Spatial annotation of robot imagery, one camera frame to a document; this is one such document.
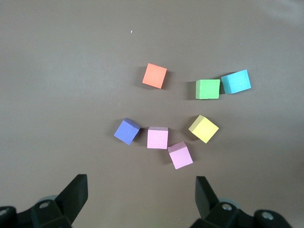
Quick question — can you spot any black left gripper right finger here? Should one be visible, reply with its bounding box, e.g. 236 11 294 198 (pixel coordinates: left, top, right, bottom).
195 175 292 228

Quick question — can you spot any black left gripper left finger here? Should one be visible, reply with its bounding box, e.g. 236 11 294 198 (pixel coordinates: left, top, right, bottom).
0 174 89 228

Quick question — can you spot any pink foam cube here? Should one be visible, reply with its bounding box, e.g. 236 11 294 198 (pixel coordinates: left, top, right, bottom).
147 126 169 150
167 141 194 170

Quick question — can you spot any green foam cube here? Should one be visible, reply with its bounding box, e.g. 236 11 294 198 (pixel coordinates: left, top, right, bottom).
195 79 221 100

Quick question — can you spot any light blue foam cube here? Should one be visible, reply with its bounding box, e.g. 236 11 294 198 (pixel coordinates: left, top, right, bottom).
220 69 252 95

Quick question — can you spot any orange foam cube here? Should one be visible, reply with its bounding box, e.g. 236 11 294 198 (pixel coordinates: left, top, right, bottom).
142 63 168 90

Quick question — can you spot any yellow foam cube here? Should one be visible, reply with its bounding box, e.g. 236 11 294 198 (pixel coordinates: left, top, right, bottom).
188 114 219 144

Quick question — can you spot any purple foam cube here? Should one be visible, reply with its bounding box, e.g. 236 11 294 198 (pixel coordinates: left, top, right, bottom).
114 117 141 146

